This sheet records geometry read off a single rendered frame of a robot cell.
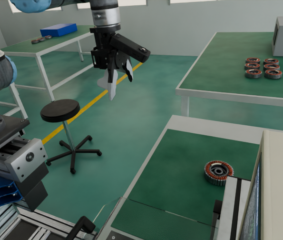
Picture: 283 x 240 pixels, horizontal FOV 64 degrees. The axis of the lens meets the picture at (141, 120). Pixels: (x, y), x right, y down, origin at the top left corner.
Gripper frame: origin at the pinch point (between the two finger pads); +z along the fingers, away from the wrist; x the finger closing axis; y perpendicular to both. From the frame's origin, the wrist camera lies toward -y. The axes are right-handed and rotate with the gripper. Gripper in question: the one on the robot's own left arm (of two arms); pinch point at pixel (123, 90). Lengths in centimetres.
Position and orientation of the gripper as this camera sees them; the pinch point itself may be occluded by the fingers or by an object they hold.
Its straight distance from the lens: 73.5
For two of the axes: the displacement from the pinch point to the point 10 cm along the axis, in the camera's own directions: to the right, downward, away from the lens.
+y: -9.2, -1.4, 3.7
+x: -3.9, 5.2, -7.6
